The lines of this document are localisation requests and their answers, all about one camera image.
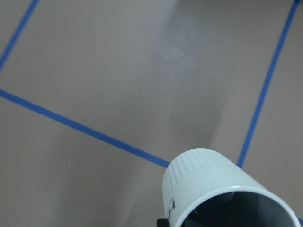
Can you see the white mug grey inside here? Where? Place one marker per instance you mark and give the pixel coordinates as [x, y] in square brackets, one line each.
[203, 188]

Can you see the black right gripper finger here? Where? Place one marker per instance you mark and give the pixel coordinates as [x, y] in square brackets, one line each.
[162, 223]

